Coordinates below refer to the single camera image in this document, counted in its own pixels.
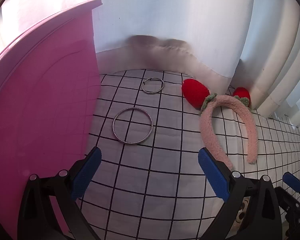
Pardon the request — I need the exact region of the plush sloth hair accessory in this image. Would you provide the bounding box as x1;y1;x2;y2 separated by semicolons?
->
233;197;250;230

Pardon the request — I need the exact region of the large silver bangle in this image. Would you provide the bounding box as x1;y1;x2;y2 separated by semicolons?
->
111;107;154;145

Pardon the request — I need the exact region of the white checked tablecloth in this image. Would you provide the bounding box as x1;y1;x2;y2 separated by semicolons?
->
65;68;300;240

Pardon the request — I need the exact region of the pink fuzzy strawberry headband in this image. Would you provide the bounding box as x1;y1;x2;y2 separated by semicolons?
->
181;79;258;168

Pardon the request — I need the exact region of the pink plastic tub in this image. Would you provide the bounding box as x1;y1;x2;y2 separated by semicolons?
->
0;0;102;239

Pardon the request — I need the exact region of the white curtain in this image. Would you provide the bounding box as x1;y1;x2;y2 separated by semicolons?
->
0;0;300;128

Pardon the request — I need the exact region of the small silver ring bracelet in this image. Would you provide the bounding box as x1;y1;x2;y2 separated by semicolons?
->
141;77;165;95

